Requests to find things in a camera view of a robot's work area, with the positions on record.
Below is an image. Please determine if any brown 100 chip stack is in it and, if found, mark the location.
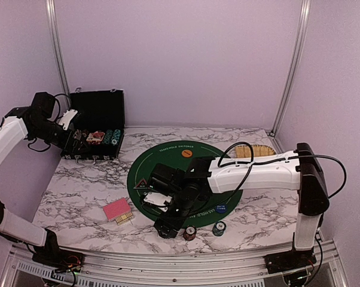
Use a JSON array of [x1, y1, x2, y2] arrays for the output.
[[183, 225, 197, 241]]

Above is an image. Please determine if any teal 50 chip stack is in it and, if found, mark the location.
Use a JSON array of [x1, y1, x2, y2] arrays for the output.
[[212, 221, 227, 237]]

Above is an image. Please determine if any blue small blind button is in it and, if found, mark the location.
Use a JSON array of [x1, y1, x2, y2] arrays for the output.
[[215, 204, 228, 214]]

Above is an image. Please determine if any orange big blind button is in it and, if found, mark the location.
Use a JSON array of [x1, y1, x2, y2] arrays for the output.
[[181, 149, 193, 158]]

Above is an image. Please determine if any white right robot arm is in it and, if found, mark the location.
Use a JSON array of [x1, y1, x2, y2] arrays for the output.
[[142, 143, 330, 273]]

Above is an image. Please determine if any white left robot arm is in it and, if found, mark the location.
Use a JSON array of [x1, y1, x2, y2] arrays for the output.
[[0, 92, 90, 268]]

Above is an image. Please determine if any boxed playing card deck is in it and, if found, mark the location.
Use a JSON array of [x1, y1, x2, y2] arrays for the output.
[[86, 131, 105, 145]]

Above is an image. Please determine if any black poker chip case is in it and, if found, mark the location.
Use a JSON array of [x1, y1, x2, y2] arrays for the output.
[[60, 89, 126, 160]]

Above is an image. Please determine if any dark green chip row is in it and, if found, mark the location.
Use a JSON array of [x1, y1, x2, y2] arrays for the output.
[[102, 129, 114, 145]]

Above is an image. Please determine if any teal 50 chip row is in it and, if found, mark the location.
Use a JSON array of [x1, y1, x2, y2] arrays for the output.
[[110, 129, 121, 146]]

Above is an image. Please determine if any black triangular all-in marker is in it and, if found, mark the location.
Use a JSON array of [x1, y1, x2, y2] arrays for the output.
[[134, 178, 150, 190]]

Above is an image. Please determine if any red backed card deck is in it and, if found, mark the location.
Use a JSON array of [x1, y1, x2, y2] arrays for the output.
[[103, 198, 133, 225]]

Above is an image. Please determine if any green round poker mat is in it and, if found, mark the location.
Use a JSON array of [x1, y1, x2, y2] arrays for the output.
[[127, 141, 243, 228]]

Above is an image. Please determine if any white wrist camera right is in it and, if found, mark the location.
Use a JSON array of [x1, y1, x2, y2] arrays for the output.
[[143, 192, 172, 212]]

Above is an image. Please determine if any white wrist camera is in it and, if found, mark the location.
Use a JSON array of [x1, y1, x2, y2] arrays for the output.
[[57, 109, 78, 130], [143, 192, 172, 212]]

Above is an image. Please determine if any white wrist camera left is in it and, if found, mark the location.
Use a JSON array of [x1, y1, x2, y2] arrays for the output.
[[57, 109, 78, 130]]

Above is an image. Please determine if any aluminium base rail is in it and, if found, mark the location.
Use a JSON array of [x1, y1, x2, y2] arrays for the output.
[[0, 240, 348, 286]]

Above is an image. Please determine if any left aluminium frame post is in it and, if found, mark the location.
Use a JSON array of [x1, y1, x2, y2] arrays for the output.
[[45, 0, 70, 95]]

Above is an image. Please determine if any aluminium frame post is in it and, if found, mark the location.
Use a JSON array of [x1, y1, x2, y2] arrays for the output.
[[269, 0, 312, 137], [45, 0, 70, 95]]

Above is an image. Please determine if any right aluminium frame post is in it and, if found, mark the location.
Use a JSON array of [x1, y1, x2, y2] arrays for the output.
[[269, 0, 312, 137]]

